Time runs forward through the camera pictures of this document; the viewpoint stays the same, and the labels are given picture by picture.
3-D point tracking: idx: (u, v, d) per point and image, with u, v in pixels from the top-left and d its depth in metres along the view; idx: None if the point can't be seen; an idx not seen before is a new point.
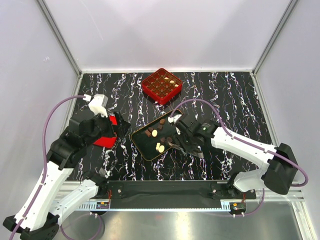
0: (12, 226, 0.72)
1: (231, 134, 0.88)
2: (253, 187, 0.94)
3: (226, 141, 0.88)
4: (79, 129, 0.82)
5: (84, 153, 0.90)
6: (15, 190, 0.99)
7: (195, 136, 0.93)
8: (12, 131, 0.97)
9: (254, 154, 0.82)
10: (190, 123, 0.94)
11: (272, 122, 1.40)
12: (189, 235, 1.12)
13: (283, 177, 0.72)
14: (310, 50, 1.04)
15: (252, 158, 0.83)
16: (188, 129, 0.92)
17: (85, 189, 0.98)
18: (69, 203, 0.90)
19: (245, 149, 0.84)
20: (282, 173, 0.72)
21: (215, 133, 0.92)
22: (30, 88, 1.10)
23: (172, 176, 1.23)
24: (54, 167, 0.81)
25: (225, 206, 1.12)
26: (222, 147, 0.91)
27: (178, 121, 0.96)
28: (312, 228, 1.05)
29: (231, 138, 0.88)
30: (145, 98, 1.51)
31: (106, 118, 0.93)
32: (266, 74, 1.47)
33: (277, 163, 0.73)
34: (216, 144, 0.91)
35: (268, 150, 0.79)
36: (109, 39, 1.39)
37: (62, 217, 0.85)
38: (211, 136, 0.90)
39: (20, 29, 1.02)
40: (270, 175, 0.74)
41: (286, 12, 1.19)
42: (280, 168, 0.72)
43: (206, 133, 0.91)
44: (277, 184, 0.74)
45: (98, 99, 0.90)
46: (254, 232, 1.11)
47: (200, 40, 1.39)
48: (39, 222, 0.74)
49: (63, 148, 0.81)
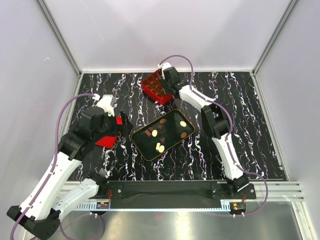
0: (17, 214, 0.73)
1: (191, 87, 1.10)
2: (228, 162, 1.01)
3: (185, 92, 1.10)
4: (90, 123, 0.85)
5: (91, 149, 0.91)
6: (16, 190, 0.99)
7: (171, 87, 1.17)
8: (12, 130, 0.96)
9: (199, 102, 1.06)
10: (174, 76, 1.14)
11: (272, 122, 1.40)
12: (189, 235, 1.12)
13: (211, 119, 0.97)
14: (311, 49, 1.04)
15: (199, 106, 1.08)
16: (170, 80, 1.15)
17: (85, 188, 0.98)
18: (70, 199, 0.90)
19: (196, 99, 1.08)
20: (210, 117, 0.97)
21: (183, 88, 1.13)
22: (30, 88, 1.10)
23: (172, 176, 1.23)
24: (63, 157, 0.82)
25: (225, 206, 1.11)
26: (184, 98, 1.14)
27: (166, 69, 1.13)
28: (312, 228, 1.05)
29: (190, 90, 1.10)
30: (145, 98, 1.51)
31: (112, 117, 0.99)
32: (266, 74, 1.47)
33: (208, 108, 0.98)
34: (181, 95, 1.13)
35: (208, 100, 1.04)
36: (109, 39, 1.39)
37: (63, 213, 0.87)
38: (179, 89, 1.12)
39: (20, 29, 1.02)
40: (203, 117, 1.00)
41: (287, 11, 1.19)
42: (209, 112, 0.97)
43: (178, 87, 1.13)
44: (207, 126, 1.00)
45: (107, 99, 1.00)
46: (254, 232, 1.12)
47: (200, 40, 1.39)
48: (44, 212, 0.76)
49: (74, 140, 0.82)
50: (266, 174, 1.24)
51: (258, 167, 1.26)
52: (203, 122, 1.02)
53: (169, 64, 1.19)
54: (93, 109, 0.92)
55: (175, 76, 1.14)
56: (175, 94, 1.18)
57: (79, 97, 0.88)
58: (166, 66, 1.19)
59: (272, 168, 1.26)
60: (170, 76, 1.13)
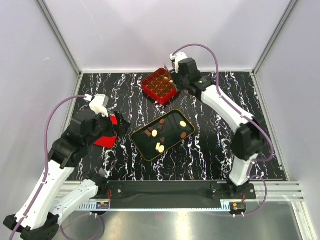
0: (13, 225, 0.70)
1: (220, 93, 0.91)
2: (242, 175, 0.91)
3: (213, 97, 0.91)
4: (81, 128, 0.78)
5: (86, 153, 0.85)
6: (15, 190, 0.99)
7: (190, 85, 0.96)
8: (11, 130, 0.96)
9: (231, 115, 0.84)
10: (193, 71, 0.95)
11: (272, 122, 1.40)
12: (189, 235, 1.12)
13: (247, 140, 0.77)
14: (310, 50, 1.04)
15: (228, 119, 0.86)
16: (188, 76, 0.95)
17: (85, 189, 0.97)
18: (69, 203, 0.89)
19: (225, 108, 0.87)
20: (247, 137, 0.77)
21: (208, 88, 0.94)
22: (30, 88, 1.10)
23: (172, 176, 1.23)
24: (56, 166, 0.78)
25: (225, 206, 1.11)
26: (208, 103, 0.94)
27: (182, 62, 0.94)
28: (312, 228, 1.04)
29: (218, 96, 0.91)
30: (145, 98, 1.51)
31: (107, 118, 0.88)
32: (266, 74, 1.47)
33: (246, 127, 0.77)
34: (204, 98, 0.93)
35: (244, 115, 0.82)
36: (109, 39, 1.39)
37: (62, 218, 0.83)
38: (203, 90, 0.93)
39: (21, 30, 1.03)
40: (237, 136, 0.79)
41: (286, 11, 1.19)
42: (247, 132, 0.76)
43: (200, 86, 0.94)
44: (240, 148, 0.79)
45: (99, 99, 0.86)
46: (254, 232, 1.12)
47: (200, 40, 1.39)
48: (40, 221, 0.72)
49: (65, 147, 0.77)
50: (266, 174, 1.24)
51: (258, 167, 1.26)
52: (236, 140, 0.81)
53: (184, 56, 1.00)
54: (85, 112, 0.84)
55: (194, 71, 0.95)
56: (195, 94, 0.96)
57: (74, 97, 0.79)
58: (181, 58, 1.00)
59: (272, 168, 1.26)
60: (189, 71, 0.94)
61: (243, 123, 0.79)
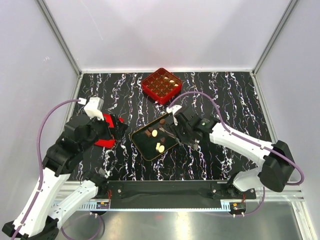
0: (12, 232, 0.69)
1: (229, 129, 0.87)
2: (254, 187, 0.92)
3: (224, 137, 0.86)
4: (74, 134, 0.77)
5: (81, 158, 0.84)
6: (15, 190, 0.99)
7: (194, 131, 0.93)
8: (11, 130, 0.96)
9: (251, 150, 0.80)
10: (190, 117, 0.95)
11: (272, 122, 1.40)
12: (189, 235, 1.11)
13: (278, 173, 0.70)
14: (310, 49, 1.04)
15: (248, 154, 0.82)
16: (188, 123, 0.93)
17: (84, 191, 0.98)
18: (68, 206, 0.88)
19: (243, 145, 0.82)
20: (278, 170, 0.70)
21: (214, 128, 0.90)
22: (30, 88, 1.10)
23: (172, 176, 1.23)
24: (50, 174, 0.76)
25: (225, 206, 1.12)
26: (220, 143, 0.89)
27: (178, 112, 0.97)
28: (312, 228, 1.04)
29: (229, 133, 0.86)
30: (145, 98, 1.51)
31: (102, 120, 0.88)
32: (266, 74, 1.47)
33: (273, 159, 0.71)
34: (216, 140, 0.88)
35: (265, 146, 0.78)
36: (109, 39, 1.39)
37: (61, 221, 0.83)
38: (210, 131, 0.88)
39: (21, 29, 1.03)
40: (265, 171, 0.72)
41: (287, 10, 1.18)
42: (275, 165, 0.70)
43: (205, 128, 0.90)
44: (273, 181, 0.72)
45: (93, 102, 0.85)
46: (254, 232, 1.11)
47: (200, 40, 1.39)
48: (38, 227, 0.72)
49: (60, 154, 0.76)
50: None
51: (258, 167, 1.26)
52: (263, 173, 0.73)
53: (179, 106, 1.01)
54: (79, 117, 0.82)
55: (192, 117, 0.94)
56: (203, 137, 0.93)
57: (67, 101, 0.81)
58: (176, 109, 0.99)
59: None
60: (187, 118, 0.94)
61: (267, 156, 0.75)
